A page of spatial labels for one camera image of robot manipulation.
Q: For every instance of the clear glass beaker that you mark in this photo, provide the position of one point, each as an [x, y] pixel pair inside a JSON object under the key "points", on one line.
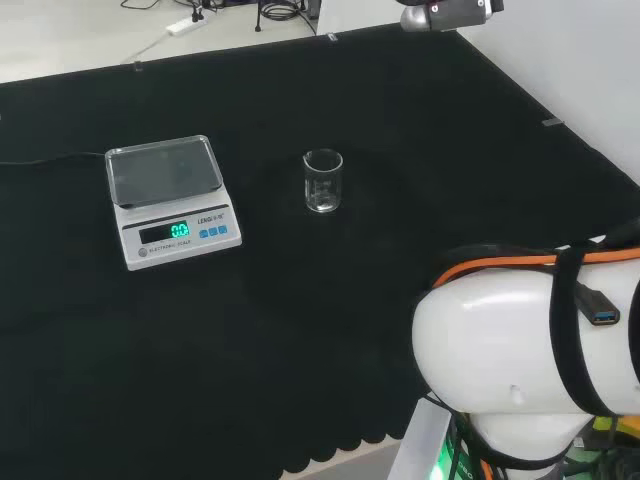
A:
{"points": [[322, 200]]}

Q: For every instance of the black bench cloth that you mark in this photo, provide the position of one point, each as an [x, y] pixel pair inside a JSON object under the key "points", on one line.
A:
{"points": [[300, 325]]}

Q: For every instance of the white electronic balance steel pan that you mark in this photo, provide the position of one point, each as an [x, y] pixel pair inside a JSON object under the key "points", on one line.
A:
{"points": [[165, 240]]}

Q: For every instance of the black tripod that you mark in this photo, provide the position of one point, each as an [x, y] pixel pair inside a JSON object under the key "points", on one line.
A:
{"points": [[257, 20]]}

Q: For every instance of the white power strip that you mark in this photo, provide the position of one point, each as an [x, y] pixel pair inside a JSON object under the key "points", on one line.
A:
{"points": [[182, 26]]}

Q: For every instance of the grey black camera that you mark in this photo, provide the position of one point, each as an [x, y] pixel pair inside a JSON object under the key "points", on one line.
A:
{"points": [[450, 15]]}

